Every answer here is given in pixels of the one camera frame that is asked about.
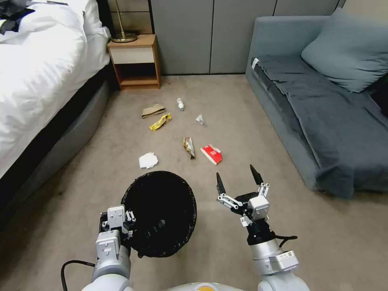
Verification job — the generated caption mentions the grey-blue sofa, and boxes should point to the grey-blue sofa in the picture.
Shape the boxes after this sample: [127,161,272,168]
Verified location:
[245,15,388,200]

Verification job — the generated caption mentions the dark grey bed base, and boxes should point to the dark grey bed base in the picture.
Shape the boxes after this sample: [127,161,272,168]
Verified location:
[0,64,118,226]

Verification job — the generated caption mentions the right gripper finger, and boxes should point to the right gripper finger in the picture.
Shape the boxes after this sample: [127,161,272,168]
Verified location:
[215,172,243,210]
[249,164,271,198]

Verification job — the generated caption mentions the grey-blue cushion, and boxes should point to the grey-blue cushion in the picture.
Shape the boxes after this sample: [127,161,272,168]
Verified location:
[300,7,388,93]

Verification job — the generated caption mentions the wooden nightstand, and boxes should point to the wooden nightstand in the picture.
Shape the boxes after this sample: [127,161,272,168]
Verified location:
[107,34,162,91]

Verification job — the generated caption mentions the grey wardrobe doors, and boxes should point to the grey wardrobe doors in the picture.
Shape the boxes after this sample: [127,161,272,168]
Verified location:
[150,0,347,76]

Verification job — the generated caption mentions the red and white box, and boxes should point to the red and white box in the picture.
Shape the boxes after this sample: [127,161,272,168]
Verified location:
[200,144,224,167]

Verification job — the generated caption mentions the black mesh trash bin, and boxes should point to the black mesh trash bin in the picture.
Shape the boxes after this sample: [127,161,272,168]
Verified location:
[120,171,198,259]

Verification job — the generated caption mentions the brown snack wrapper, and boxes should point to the brown snack wrapper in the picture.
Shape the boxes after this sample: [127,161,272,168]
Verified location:
[182,137,197,160]

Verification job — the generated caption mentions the yellow snack wrapper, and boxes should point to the yellow snack wrapper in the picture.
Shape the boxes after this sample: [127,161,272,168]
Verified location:
[149,112,172,132]

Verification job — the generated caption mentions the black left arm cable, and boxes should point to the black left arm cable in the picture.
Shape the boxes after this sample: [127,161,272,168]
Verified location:
[60,260,97,291]

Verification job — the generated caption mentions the white bed duvet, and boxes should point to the white bed duvet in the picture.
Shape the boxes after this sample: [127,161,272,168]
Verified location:
[0,0,112,180]

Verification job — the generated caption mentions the white robot front shell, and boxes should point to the white robot front shell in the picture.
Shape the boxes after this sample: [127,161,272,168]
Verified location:
[163,281,226,291]

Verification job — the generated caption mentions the black crumpled cloth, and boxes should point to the black crumpled cloth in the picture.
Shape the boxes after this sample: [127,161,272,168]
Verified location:
[0,0,36,36]

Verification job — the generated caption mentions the brass lamp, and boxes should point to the brass lamp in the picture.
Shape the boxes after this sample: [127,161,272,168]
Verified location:
[110,0,139,43]

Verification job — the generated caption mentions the dark grey blanket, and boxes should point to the dark grey blanket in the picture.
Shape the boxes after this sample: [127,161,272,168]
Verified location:
[251,55,388,200]

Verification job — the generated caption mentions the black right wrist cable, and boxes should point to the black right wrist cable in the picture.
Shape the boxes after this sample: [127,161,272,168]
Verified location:
[242,211,299,248]

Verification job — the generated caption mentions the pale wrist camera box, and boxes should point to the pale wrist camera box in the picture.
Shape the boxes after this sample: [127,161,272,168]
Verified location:
[247,195,271,221]
[107,205,127,229]

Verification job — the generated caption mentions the brown paper bag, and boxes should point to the brown paper bag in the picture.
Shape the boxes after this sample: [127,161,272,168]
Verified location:
[140,103,167,120]

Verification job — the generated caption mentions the crumpled white tissue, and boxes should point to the crumpled white tissue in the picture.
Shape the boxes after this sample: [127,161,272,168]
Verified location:
[138,152,159,170]

